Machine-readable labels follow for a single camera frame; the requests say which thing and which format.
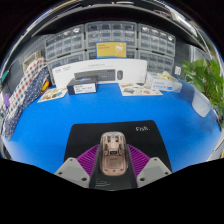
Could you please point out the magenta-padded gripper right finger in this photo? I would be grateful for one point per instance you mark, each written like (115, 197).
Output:
(151, 171)

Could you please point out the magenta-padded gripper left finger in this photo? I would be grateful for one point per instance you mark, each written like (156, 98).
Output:
(75, 171)

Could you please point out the transparent pink computer mouse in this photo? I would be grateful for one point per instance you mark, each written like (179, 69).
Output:
(113, 160)

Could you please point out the black mouse pad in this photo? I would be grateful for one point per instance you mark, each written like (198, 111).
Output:
(83, 136)

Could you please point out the navy polka dot cloth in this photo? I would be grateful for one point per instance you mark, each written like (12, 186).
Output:
(13, 116)

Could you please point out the small black labelled box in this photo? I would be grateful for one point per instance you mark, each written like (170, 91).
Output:
(81, 86)

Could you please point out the clear plastic box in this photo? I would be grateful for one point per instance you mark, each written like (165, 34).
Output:
(163, 83)

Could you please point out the yellow plastic item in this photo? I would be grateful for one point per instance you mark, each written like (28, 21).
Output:
(45, 86)

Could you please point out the red blue checked cloth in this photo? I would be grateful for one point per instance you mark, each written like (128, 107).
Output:
(25, 86)

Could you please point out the purple bag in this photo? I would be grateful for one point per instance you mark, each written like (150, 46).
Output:
(6, 100)

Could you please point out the long white keyboard box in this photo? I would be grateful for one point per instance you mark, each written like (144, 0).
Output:
(133, 68)

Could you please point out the green plant in white pot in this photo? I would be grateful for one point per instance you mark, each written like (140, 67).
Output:
(203, 76)

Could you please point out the grey plastic drawer cabinet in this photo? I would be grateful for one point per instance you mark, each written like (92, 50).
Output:
(156, 61)
(111, 33)
(90, 54)
(66, 60)
(156, 40)
(65, 43)

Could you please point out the teal box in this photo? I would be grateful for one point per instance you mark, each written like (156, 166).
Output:
(4, 76)

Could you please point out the white woven basket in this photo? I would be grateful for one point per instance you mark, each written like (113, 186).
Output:
(32, 60)

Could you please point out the yellow card box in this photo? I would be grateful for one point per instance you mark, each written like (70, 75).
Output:
(111, 50)

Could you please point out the white wall socket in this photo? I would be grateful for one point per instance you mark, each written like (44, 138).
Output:
(178, 70)

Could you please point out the grey wall shelf unit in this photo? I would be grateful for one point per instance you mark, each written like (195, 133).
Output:
(100, 15)

